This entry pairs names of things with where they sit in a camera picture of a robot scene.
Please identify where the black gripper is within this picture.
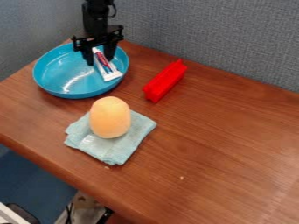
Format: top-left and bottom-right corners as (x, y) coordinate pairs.
(71, 8), (124, 67)

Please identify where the white toothpaste tube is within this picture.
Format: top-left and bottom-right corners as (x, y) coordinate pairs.
(92, 47), (123, 82)

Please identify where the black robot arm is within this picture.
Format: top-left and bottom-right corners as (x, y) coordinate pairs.
(71, 0), (124, 67)

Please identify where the red plastic block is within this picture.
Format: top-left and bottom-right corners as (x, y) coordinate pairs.
(143, 59), (187, 102)

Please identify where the orange egg-shaped sponge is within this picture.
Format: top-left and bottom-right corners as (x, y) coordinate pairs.
(88, 96), (131, 138)

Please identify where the light blue folded cloth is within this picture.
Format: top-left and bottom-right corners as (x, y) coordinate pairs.
(64, 111), (156, 165)

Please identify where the beige object under table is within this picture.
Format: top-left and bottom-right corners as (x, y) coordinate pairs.
(53, 191), (108, 224)

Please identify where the white object bottom left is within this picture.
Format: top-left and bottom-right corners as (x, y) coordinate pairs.
(0, 202), (25, 224)

